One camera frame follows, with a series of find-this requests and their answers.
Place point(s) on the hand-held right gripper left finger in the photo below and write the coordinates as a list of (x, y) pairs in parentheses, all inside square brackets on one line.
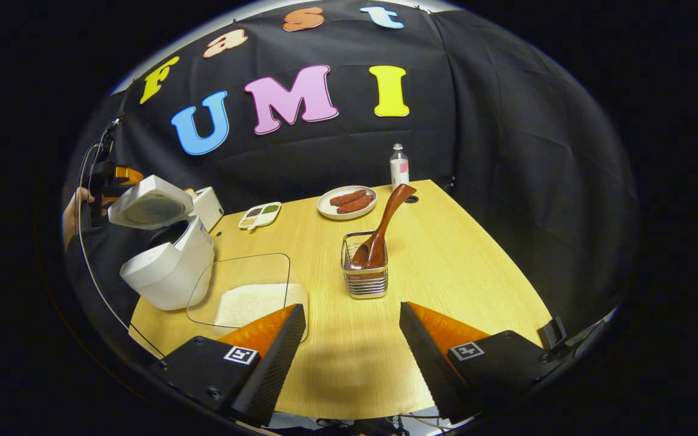
[(273, 369)]

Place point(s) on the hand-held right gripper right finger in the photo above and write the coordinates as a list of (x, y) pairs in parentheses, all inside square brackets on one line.
[(428, 363)]

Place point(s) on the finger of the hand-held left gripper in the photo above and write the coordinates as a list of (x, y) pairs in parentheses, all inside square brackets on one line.
[(128, 175)]

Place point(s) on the white rice cooker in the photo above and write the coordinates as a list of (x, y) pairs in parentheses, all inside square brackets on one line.
[(170, 272)]

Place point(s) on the brown wooden spoon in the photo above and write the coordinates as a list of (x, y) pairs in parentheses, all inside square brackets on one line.
[(388, 218)]

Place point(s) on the white toaster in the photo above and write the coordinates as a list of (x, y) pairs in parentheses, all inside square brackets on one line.
[(209, 206)]

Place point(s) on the clear plastic box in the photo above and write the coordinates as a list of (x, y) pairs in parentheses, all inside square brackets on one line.
[(246, 269)]

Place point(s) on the white divided grain dish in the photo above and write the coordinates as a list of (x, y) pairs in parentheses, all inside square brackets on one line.
[(260, 215)]

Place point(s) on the white round plate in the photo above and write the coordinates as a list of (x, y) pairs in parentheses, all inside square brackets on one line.
[(325, 209)]

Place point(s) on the red sausage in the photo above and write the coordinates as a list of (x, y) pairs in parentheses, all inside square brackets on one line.
[(348, 197), (356, 204)]

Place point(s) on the small clear bottle pink label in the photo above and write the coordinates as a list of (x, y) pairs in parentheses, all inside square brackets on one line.
[(399, 172)]

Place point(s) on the black backdrop cloth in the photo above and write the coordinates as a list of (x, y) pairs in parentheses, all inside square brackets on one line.
[(525, 169)]

